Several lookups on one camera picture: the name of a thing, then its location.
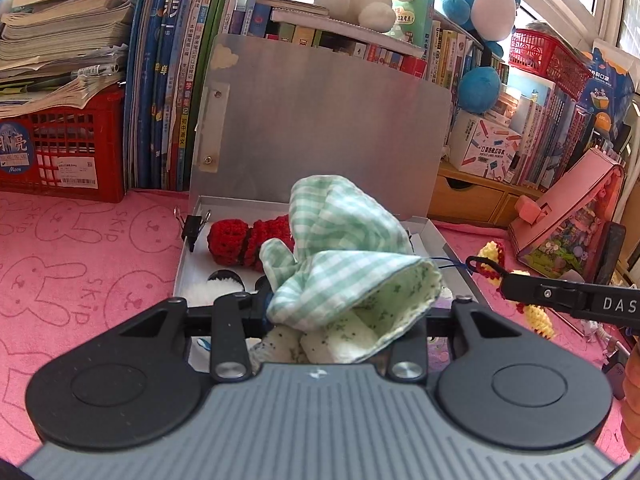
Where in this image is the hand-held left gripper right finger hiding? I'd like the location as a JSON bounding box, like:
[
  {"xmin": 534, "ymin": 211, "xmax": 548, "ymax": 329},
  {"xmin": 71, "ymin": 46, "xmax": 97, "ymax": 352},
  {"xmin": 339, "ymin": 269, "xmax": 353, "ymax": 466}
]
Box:
[{"xmin": 389, "ymin": 298, "xmax": 519, "ymax": 382}]

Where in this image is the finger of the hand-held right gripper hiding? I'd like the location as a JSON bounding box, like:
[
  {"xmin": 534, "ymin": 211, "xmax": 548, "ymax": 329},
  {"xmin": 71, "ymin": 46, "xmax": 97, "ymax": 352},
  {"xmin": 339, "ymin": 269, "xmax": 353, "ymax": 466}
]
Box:
[{"xmin": 500, "ymin": 273, "xmax": 592, "ymax": 319}]

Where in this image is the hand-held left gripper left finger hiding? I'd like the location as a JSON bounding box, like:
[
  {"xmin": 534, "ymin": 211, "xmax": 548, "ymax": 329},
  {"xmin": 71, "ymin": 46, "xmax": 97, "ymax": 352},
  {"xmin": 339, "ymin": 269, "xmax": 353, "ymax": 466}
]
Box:
[{"xmin": 120, "ymin": 292, "xmax": 273, "ymax": 382}]

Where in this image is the white fluffy plush toy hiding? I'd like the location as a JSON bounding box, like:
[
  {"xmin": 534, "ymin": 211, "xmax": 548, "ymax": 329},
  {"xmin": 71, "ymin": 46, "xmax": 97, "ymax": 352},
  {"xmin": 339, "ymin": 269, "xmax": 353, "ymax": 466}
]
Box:
[{"xmin": 189, "ymin": 276, "xmax": 247, "ymax": 375}]

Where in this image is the yellow red crochet headband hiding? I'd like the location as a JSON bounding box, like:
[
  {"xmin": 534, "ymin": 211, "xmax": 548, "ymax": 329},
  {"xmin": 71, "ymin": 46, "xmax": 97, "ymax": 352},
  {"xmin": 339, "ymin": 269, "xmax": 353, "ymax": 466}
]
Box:
[{"xmin": 464, "ymin": 240, "xmax": 556, "ymax": 342}]

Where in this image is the green checked cloth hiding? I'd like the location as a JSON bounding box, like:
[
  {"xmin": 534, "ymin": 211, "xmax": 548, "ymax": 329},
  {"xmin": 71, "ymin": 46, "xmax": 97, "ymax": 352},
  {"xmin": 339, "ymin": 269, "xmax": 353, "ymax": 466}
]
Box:
[{"xmin": 248, "ymin": 174, "xmax": 444, "ymax": 367}]

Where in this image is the person's right forearm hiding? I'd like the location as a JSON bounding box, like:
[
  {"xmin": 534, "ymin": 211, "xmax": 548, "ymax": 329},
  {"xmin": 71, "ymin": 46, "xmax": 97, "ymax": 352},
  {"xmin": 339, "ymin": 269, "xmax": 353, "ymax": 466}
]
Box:
[{"xmin": 619, "ymin": 337, "xmax": 640, "ymax": 442}]

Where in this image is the black smartphone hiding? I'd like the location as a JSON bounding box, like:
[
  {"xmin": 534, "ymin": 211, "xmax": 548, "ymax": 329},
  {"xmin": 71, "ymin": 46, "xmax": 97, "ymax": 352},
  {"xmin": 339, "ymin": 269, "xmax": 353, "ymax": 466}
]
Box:
[{"xmin": 592, "ymin": 221, "xmax": 627, "ymax": 287}]

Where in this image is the black charger block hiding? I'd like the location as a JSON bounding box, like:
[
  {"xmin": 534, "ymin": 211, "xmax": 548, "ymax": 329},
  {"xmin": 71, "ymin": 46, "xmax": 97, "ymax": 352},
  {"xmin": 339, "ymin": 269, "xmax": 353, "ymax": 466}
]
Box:
[{"xmin": 602, "ymin": 349, "xmax": 629, "ymax": 402}]

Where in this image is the red crochet bow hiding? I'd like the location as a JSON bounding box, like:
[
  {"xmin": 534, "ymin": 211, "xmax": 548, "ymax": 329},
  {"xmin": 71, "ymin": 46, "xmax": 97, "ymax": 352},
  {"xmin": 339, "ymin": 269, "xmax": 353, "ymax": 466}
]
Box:
[{"xmin": 207, "ymin": 213, "xmax": 297, "ymax": 272}]

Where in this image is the pink house-shaped case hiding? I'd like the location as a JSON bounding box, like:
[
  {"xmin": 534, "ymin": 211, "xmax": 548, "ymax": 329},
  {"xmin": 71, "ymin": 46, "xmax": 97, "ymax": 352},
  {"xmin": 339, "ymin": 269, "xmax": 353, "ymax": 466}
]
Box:
[{"xmin": 508, "ymin": 147, "xmax": 627, "ymax": 282}]

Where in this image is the black binder clip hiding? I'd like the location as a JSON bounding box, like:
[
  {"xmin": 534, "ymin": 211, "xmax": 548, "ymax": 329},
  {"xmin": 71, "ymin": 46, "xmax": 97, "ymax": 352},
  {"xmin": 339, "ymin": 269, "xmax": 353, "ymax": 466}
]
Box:
[{"xmin": 174, "ymin": 207, "xmax": 212, "ymax": 254}]

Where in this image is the wooden drawer unit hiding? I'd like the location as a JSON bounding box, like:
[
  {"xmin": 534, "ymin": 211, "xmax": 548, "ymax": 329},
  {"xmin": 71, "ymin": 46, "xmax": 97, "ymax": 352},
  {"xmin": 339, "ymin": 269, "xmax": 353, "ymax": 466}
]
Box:
[{"xmin": 429, "ymin": 161, "xmax": 547, "ymax": 229}]

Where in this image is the white illustrated box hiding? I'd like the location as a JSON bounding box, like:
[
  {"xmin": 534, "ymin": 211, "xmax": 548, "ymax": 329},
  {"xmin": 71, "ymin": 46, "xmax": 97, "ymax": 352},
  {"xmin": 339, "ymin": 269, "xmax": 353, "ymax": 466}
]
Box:
[{"xmin": 449, "ymin": 109, "xmax": 524, "ymax": 179}]

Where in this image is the row of slim books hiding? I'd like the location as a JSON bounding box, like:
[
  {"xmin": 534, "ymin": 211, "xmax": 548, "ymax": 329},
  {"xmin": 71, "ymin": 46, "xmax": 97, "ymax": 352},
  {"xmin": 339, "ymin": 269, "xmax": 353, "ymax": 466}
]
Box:
[{"xmin": 499, "ymin": 66, "xmax": 597, "ymax": 189}]

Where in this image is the pink bunny print towel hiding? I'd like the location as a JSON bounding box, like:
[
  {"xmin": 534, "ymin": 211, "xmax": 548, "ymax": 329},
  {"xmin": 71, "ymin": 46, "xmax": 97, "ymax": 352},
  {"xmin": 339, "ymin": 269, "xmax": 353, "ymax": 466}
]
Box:
[{"xmin": 0, "ymin": 187, "xmax": 631, "ymax": 456}]

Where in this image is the blue carton box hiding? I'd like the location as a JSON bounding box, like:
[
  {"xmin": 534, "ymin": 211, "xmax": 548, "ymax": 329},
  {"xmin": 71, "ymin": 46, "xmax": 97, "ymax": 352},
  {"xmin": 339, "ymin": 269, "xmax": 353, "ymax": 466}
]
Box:
[{"xmin": 574, "ymin": 38, "xmax": 637, "ymax": 142}]

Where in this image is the red plastic basket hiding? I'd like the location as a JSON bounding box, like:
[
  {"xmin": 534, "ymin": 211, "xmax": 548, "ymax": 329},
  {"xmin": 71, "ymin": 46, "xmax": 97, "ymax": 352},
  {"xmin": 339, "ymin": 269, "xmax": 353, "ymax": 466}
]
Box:
[{"xmin": 509, "ymin": 29, "xmax": 592, "ymax": 102}]

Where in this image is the red plastic crate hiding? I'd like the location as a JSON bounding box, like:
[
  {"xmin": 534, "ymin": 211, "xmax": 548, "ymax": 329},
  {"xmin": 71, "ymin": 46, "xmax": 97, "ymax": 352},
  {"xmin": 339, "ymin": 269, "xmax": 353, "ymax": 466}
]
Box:
[{"xmin": 0, "ymin": 82, "xmax": 127, "ymax": 205}]

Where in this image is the row of tall blue books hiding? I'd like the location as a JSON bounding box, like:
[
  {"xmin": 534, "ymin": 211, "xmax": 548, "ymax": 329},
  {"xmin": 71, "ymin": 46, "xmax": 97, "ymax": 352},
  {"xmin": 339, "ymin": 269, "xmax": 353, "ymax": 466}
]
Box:
[{"xmin": 124, "ymin": 0, "xmax": 213, "ymax": 192}]

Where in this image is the row of books behind box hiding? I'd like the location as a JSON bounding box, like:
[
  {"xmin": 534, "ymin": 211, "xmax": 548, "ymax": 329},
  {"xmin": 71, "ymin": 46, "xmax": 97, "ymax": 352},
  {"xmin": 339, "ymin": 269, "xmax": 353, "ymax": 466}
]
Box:
[{"xmin": 197, "ymin": 0, "xmax": 506, "ymax": 92}]

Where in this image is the blue and white plush toy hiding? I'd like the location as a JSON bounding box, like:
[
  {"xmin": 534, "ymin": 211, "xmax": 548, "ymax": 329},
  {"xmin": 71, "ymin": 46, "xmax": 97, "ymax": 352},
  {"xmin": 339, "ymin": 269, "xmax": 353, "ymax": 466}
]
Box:
[{"xmin": 439, "ymin": 0, "xmax": 522, "ymax": 115}]

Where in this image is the stack of worn books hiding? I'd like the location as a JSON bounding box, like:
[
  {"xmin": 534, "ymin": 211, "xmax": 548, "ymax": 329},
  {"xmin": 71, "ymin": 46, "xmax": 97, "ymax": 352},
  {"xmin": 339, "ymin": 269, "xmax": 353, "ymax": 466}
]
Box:
[{"xmin": 0, "ymin": 0, "xmax": 137, "ymax": 120}]

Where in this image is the white cable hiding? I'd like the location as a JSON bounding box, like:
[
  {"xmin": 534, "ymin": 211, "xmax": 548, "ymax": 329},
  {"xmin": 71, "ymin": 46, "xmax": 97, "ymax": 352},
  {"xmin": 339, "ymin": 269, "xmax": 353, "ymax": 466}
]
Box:
[{"xmin": 577, "ymin": 319, "xmax": 628, "ymax": 358}]

